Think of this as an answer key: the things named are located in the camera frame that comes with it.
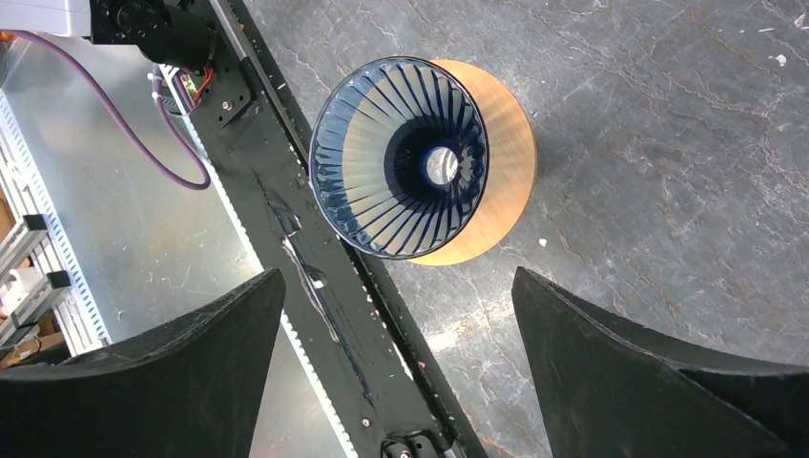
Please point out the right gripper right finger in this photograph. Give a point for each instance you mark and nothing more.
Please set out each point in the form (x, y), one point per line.
(610, 387)

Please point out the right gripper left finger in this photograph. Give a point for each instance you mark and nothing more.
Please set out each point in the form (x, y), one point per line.
(191, 387)

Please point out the round wooden dripper stand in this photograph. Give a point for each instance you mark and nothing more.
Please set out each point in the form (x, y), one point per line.
(513, 163)

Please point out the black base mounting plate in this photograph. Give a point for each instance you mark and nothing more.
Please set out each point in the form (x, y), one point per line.
(360, 349)

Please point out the grey slotted cable duct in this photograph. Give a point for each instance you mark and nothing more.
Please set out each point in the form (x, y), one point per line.
(38, 235)

